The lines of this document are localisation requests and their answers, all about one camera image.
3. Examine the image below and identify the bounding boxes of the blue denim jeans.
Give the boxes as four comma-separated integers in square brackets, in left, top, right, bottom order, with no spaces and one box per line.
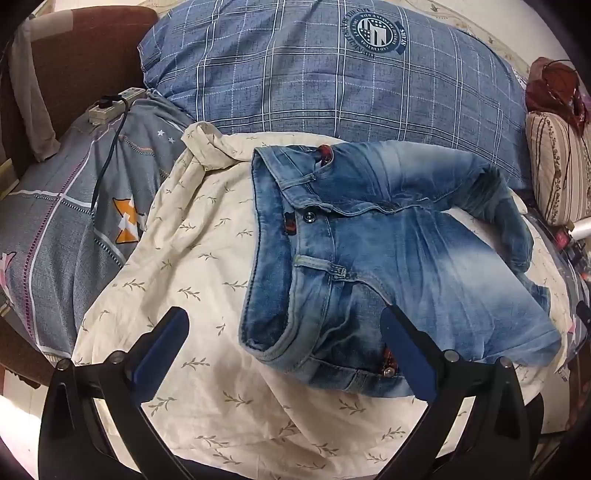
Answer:
[238,140,562,397]

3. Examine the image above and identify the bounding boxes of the cream leaf-print cloth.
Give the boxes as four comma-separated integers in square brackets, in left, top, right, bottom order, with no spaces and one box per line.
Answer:
[72,121,576,480]

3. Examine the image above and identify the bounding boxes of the grey patterned bedsheet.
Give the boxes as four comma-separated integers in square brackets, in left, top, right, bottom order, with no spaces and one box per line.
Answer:
[1,92,192,357]

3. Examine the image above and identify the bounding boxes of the white plastic roll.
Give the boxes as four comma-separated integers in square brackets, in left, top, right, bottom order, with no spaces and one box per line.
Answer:
[568,218,591,241]

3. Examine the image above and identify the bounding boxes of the beige striped pillow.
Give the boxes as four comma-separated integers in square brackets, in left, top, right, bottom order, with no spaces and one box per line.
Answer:
[526,112,590,226]

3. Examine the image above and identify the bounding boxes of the white power strip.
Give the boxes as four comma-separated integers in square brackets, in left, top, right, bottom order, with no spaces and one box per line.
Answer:
[88,87,146,125]

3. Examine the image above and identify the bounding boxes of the maroon cloth bundle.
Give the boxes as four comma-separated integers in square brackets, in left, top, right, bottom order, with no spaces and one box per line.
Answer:
[526,57,589,136]

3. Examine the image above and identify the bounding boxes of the brown wooden headboard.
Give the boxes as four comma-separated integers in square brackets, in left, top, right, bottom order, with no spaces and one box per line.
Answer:
[1,1,158,188]

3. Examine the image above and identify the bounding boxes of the blue plaid pillow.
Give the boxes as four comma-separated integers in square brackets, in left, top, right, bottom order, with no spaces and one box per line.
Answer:
[138,1,531,190]

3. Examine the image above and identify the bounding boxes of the grey cloth on headboard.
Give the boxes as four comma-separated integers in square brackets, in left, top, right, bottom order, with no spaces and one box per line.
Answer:
[8,10,73,162]

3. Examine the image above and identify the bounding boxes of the black power cable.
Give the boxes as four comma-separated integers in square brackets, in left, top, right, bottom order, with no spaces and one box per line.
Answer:
[89,94,133,218]

